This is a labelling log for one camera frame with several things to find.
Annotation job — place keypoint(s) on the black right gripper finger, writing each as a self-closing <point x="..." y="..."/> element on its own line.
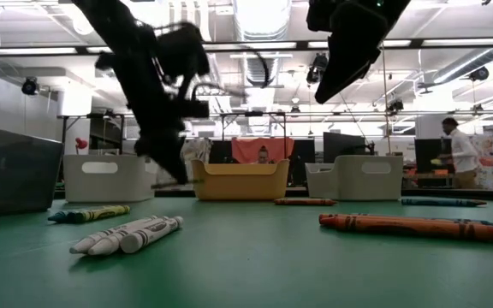
<point x="345" y="68"/>

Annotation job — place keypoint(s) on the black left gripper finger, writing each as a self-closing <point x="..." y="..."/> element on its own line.
<point x="169" y="158"/>

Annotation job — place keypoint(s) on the yellow-green crayon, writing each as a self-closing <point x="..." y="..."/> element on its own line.
<point x="99" y="212"/>
<point x="165" y="185"/>

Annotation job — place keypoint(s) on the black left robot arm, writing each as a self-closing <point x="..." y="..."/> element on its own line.
<point x="114" y="25"/>

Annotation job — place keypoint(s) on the white LED light bar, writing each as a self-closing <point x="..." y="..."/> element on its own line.
<point x="486" y="42"/>
<point x="15" y="51"/>
<point x="396" y="43"/>
<point x="246" y="45"/>

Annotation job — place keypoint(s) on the black monitor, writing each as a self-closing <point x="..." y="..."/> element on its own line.
<point x="302" y="147"/>
<point x="340" y="145"/>
<point x="424" y="149"/>
<point x="220" y="152"/>

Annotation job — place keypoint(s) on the white plastic bin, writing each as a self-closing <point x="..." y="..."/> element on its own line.
<point x="366" y="186"/>
<point x="114" y="188"/>

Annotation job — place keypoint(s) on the yellow plastic bin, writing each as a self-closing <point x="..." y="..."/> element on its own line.
<point x="240" y="184"/>

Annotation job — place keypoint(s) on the white crayon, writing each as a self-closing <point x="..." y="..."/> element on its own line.
<point x="79" y="247"/>
<point x="152" y="233"/>
<point x="101" y="248"/>

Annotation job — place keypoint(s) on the orange cloth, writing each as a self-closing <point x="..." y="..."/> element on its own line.
<point x="246" y="147"/>

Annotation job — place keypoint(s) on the red desk lamp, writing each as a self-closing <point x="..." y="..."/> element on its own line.
<point x="81" y="143"/>

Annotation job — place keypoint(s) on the person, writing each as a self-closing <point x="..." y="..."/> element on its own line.
<point x="460" y="149"/>
<point x="263" y="155"/>

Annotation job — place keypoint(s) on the orange crayon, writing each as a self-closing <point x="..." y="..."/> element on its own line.
<point x="306" y="202"/>
<point x="327" y="218"/>
<point x="400" y="230"/>

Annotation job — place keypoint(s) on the dark grey plastic bin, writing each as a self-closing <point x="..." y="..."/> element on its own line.
<point x="15" y="171"/>

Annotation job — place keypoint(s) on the dark green crayon far right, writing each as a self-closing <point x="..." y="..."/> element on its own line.
<point x="443" y="202"/>

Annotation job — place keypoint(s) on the black ceiling-mounted camera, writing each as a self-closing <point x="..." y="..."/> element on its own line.
<point x="479" y="74"/>
<point x="30" y="85"/>
<point x="313" y="72"/>
<point x="397" y="106"/>

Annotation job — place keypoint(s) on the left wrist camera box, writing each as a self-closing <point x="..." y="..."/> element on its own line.
<point x="193" y="109"/>

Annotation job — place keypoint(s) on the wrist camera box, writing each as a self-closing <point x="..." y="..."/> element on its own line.
<point x="317" y="15"/>
<point x="193" y="109"/>

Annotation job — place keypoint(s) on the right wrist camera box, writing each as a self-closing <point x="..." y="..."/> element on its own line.
<point x="317" y="15"/>

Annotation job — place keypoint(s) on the white rectangular ceiling duct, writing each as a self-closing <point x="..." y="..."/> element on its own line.
<point x="105" y="79"/>

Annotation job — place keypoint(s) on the black overhead frame beam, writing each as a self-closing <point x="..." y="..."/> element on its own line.
<point x="416" y="43"/>

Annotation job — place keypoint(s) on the black background rig frame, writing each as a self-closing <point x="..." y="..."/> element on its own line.
<point x="63" y="128"/>

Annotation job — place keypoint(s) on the silver ceiling air duct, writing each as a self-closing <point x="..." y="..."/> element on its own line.
<point x="263" y="25"/>
<point x="452" y="73"/>

